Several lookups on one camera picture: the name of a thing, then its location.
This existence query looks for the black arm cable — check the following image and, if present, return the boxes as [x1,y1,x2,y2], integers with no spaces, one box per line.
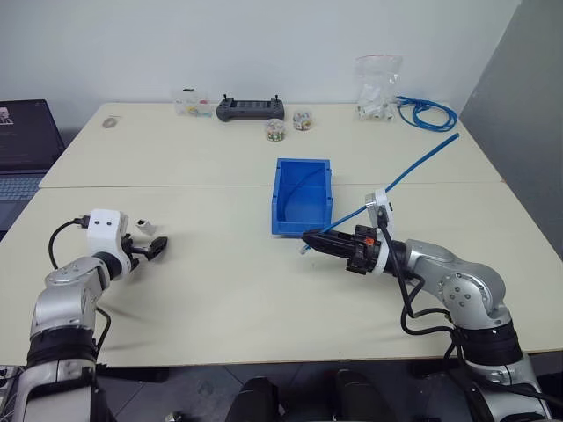
[376,207,468,358]
[48,214,92,271]

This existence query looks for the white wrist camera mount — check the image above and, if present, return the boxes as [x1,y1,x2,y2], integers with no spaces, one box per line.
[85,209,130,270]
[364,187,396,276]

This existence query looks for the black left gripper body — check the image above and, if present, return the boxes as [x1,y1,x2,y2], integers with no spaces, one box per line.
[121,234,145,271]

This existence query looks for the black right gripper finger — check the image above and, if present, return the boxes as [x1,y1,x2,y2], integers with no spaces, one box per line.
[301,229,355,248]
[303,242,354,261]

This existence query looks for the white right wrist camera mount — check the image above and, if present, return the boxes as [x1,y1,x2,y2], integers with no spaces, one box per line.
[364,187,396,276]

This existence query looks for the dark rounded shape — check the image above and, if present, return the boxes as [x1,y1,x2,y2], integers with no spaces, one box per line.
[225,375,282,422]

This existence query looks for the clear bag of white couplers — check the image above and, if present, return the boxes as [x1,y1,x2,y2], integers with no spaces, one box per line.
[354,54,404,121]

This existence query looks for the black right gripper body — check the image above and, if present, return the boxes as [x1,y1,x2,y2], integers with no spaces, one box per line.
[344,224,380,276]

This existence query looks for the dark laptop computer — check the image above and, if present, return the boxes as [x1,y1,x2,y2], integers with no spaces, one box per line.
[0,98,68,235]

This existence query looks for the grey handheld remote controller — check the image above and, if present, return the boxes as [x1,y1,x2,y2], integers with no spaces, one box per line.
[215,93,286,122]

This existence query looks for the long blue network cable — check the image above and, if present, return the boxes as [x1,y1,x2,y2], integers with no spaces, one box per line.
[298,132,461,258]

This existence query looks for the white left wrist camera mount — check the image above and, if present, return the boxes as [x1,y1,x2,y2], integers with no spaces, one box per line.
[85,209,130,270]

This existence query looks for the clear plastic parts box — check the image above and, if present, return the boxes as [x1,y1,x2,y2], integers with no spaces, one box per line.
[172,87,213,118]

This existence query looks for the blue plastic bin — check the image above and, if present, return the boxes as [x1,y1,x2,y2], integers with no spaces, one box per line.
[270,156,337,238]

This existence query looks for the small jar of colourful bits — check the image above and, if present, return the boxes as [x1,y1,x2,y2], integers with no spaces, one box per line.
[264,118,286,143]
[292,109,314,132]

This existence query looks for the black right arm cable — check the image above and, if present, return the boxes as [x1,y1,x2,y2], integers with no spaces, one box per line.
[376,207,468,358]

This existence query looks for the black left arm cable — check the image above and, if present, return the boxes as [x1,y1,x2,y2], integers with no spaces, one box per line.
[48,214,92,271]

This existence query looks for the coiled blue network cable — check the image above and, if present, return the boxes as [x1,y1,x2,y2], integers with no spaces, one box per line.
[394,95,459,132]

